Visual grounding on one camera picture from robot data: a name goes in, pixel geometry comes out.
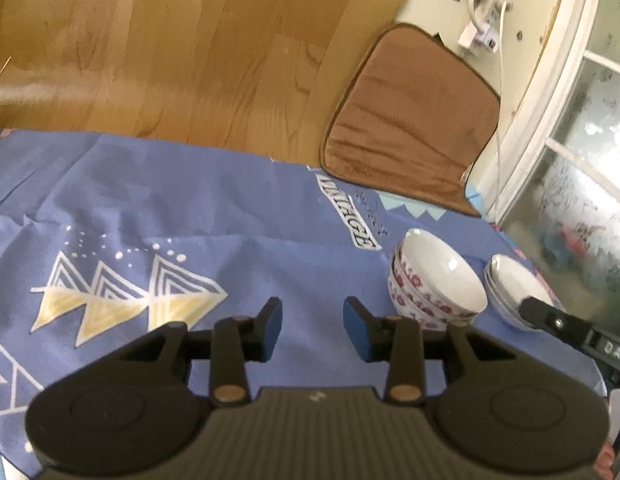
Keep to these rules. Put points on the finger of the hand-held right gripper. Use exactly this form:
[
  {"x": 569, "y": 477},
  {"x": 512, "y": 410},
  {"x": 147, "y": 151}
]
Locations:
[{"x": 552, "y": 317}]

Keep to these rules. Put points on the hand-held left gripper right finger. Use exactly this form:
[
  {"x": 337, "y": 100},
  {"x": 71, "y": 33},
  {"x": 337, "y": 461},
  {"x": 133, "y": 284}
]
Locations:
[{"x": 354, "y": 330}]

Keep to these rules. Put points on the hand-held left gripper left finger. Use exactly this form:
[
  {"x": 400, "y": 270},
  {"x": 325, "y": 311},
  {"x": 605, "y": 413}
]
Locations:
[{"x": 274, "y": 330}]

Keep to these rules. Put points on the white bowl with purple flowers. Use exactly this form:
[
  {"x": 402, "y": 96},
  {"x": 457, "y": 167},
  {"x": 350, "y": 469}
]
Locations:
[
  {"x": 404, "y": 307},
  {"x": 408, "y": 287},
  {"x": 439, "y": 267}
]

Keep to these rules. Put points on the blue printed blanket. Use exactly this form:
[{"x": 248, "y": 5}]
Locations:
[{"x": 190, "y": 210}]

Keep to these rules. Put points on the white framed glass door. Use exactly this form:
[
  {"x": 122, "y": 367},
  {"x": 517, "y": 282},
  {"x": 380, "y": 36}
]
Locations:
[{"x": 584, "y": 160}]

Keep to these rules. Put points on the brown seat cushion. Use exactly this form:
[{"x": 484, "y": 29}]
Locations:
[{"x": 409, "y": 120}]

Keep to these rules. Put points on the white power strip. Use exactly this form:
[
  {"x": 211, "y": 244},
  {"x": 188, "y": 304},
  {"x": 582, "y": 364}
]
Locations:
[{"x": 484, "y": 27}]

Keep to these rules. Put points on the thin wooden stick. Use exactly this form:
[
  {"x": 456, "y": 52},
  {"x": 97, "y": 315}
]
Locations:
[{"x": 1, "y": 72}]

